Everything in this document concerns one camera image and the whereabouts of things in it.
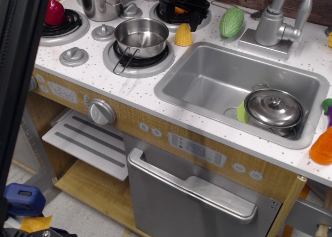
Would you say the orange toy carrot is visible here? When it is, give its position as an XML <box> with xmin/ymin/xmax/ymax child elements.
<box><xmin>309</xmin><ymin>127</ymin><xmax>332</xmax><ymax>165</ymax></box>

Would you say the white oven rack shelf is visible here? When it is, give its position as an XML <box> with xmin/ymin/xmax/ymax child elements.
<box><xmin>42</xmin><ymin>109</ymin><xmax>128</xmax><ymax>181</ymax></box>

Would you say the purple toy eggplant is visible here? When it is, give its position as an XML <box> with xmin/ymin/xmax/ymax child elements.
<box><xmin>322</xmin><ymin>99</ymin><xmax>332</xmax><ymax>128</ymax></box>

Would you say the small steel pan with handle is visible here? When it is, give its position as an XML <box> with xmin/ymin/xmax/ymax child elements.
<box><xmin>114</xmin><ymin>18</ymin><xmax>169</xmax><ymax>71</ymax></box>

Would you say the black frame post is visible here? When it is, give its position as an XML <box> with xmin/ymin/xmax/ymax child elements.
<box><xmin>1</xmin><ymin>0</ymin><xmax>49</xmax><ymax>191</ymax></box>

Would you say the steel pot with lid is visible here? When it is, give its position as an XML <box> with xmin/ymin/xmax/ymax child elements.
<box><xmin>244</xmin><ymin>83</ymin><xmax>305</xmax><ymax>139</ymax></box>

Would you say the green sponge in sink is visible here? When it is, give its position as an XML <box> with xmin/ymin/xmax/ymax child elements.
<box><xmin>237</xmin><ymin>101</ymin><xmax>248</xmax><ymax>123</ymax></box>

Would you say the red toy pepper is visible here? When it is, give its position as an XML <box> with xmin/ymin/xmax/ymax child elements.
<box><xmin>45</xmin><ymin>0</ymin><xmax>66</xmax><ymax>26</ymax></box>

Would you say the blue clamp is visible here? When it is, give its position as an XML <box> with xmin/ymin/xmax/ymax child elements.
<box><xmin>4</xmin><ymin>183</ymin><xmax>46</xmax><ymax>216</ymax></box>

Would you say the large steel pot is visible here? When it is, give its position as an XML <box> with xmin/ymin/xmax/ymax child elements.
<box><xmin>81</xmin><ymin>0</ymin><xmax>123</xmax><ymax>22</ymax></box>

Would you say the grey dishwasher door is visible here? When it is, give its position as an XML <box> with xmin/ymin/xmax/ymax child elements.
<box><xmin>124</xmin><ymin>134</ymin><xmax>281</xmax><ymax>236</ymax></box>

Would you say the green toy gourd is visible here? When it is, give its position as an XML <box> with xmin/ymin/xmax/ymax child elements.
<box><xmin>219</xmin><ymin>7</ymin><xmax>244</xmax><ymax>38</ymax></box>

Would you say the back left stove burner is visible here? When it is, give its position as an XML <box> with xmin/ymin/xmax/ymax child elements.
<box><xmin>39</xmin><ymin>9</ymin><xmax>90</xmax><ymax>47</ymax></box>

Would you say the back right stove burner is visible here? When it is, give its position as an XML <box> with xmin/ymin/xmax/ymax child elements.
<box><xmin>149</xmin><ymin>3</ymin><xmax>212</xmax><ymax>33</ymax></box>

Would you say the orange toy under gripper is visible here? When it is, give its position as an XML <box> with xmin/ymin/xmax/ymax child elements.
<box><xmin>174</xmin><ymin>7</ymin><xmax>188</xmax><ymax>15</ymax></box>

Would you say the silver toy faucet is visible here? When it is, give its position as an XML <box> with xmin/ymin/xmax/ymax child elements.
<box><xmin>238</xmin><ymin>0</ymin><xmax>312</xmax><ymax>61</ymax></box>

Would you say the stove burner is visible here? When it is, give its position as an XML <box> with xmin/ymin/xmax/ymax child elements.
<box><xmin>39</xmin><ymin>9</ymin><xmax>90</xmax><ymax>47</ymax></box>
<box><xmin>102</xmin><ymin>40</ymin><xmax>175</xmax><ymax>78</ymax></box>
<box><xmin>149</xmin><ymin>3</ymin><xmax>212</xmax><ymax>33</ymax></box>

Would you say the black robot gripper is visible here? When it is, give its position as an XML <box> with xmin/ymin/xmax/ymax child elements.
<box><xmin>158</xmin><ymin>0</ymin><xmax>210</xmax><ymax>32</ymax></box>

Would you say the silver oven dial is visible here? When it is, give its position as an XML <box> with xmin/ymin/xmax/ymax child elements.
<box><xmin>88</xmin><ymin>98</ymin><xmax>116</xmax><ymax>126</ymax></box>

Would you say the yellow toy at edge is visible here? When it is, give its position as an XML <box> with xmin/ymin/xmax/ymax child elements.
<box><xmin>328</xmin><ymin>32</ymin><xmax>332</xmax><ymax>48</ymax></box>

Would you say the grey toy sink basin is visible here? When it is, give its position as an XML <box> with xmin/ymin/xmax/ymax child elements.
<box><xmin>154</xmin><ymin>42</ymin><xmax>330</xmax><ymax>149</ymax></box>

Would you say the front left stove burner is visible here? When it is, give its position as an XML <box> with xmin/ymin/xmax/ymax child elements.
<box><xmin>102</xmin><ymin>40</ymin><xmax>175</xmax><ymax>78</ymax></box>

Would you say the yellow toy corn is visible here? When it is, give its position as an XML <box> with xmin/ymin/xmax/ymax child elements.
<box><xmin>174</xmin><ymin>23</ymin><xmax>193</xmax><ymax>47</ymax></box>

